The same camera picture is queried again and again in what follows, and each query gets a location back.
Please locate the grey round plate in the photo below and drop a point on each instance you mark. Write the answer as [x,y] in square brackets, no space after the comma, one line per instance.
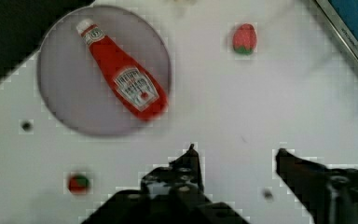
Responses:
[71,83]

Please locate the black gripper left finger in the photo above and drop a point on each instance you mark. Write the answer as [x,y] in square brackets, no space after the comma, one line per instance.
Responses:
[168,195]

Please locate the large red toy strawberry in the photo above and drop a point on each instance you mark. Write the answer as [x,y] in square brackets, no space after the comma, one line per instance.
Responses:
[244,40]

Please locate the small red toy strawberry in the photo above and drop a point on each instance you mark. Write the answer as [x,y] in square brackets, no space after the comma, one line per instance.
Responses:
[78,184]

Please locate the red ketchup bottle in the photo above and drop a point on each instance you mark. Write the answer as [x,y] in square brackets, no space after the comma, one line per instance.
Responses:
[130,82]

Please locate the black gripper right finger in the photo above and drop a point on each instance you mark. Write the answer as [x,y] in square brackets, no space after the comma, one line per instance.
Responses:
[330,195]

